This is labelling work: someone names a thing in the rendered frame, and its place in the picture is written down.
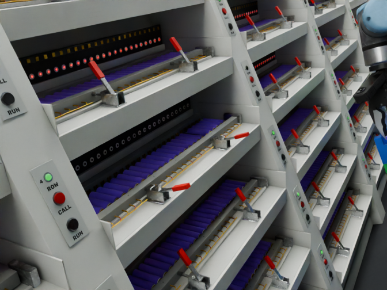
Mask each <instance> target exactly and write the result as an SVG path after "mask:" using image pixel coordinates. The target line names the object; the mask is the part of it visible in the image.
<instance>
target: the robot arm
mask: <svg viewBox="0 0 387 290"><path fill-rule="evenodd" d="M356 20H357V22H358V26H359V34H360V38H361V45H362V51H363V58H364V62H365V66H366V67H369V66H370V67H369V72H372V71H376V72H374V73H372V74H371V75H370V76H369V77H368V78H367V79H366V80H365V82H364V83H363V84H362V85H361V87H360V88H359V89H358V90H357V91H356V92H355V93H354V95H353V97H354V99H355V101H356V102H357V103H359V102H366V101H368V102H369V113H370V116H371V118H372V120H373V122H374V124H375V125H376V127H377V129H378V130H379V132H380V133H381V135H382V136H383V137H384V138H385V140H386V136H387V130H386V129H387V112H386V110H385V108H382V107H383V106H386V107H387V0H369V1H368V3H366V4H364V5H362V6H361V7H359V8H358V9H357V11H356Z"/></svg>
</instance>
